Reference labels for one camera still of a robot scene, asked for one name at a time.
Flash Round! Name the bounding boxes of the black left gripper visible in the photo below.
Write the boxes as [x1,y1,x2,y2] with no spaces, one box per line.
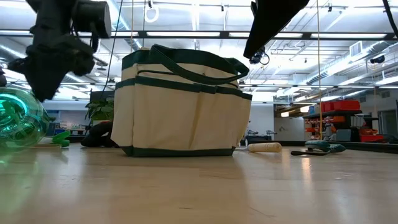
[7,34,96,103]

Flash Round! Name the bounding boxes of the green spray bottle white trigger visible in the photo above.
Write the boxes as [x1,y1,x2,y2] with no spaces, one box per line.
[0,86,51,155]

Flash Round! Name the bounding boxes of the green plastic garden tool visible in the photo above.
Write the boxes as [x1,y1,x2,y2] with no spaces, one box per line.
[51,129,72,147]

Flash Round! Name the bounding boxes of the red and black gardening glove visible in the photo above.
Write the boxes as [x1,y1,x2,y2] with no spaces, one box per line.
[80,120,121,149]

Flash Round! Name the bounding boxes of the cream cylindrical handle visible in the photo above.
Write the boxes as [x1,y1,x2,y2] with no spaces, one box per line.
[247,142,283,154]

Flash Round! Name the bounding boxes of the cream and green gardening bag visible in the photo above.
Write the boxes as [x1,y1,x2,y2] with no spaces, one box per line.
[111,44,253,158]

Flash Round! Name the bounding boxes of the green potted plant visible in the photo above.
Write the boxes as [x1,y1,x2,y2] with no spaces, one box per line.
[85,97,116,123]

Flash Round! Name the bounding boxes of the large red storage bin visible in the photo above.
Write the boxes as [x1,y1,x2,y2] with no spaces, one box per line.
[321,99,361,113]

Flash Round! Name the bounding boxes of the metal storage shelf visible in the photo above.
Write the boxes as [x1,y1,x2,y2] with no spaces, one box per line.
[303,99,387,144]

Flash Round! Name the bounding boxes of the small red storage bin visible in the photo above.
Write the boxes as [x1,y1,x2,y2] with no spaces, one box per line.
[359,134,387,143]

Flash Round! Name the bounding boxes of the long black cable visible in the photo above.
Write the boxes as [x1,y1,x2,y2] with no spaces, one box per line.
[99,0,124,94]

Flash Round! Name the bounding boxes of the white hanging ring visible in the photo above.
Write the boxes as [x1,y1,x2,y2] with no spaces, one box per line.
[144,5,160,24]

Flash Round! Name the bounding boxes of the silver ventilation duct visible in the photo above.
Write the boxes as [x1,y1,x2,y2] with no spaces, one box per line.
[306,40,398,85]

